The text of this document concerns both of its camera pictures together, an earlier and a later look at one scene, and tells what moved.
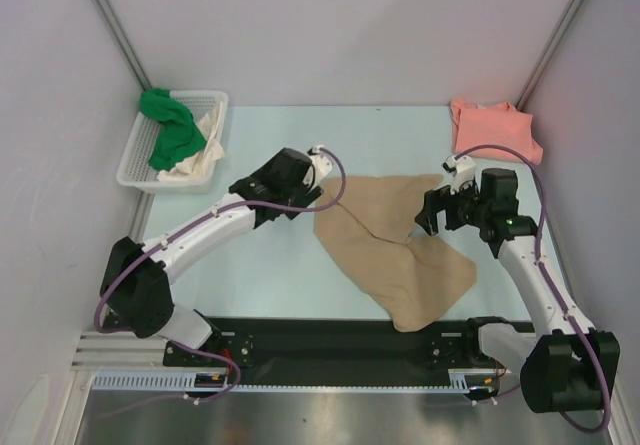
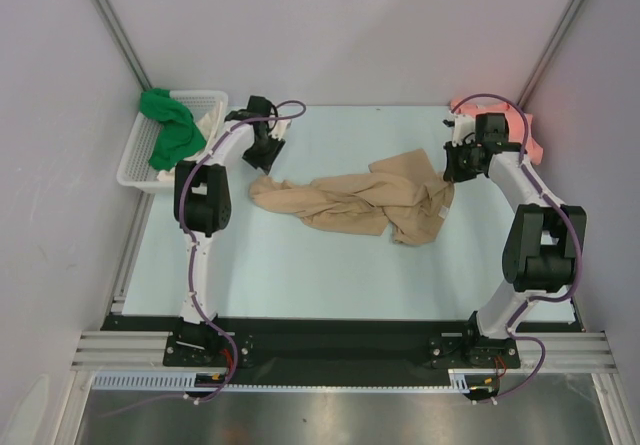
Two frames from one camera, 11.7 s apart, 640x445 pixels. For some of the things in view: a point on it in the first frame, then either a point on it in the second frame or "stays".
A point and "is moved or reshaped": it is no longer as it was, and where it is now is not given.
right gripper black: [445, 205] -> [460, 161]
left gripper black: [307, 193] -> [265, 162]
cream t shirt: [201, 165] stays
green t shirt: [176, 138] stays
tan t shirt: [368, 230] is moved or reshaped
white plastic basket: [136, 169] stays
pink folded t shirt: [497, 124] stays
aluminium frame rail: [99, 349] stays
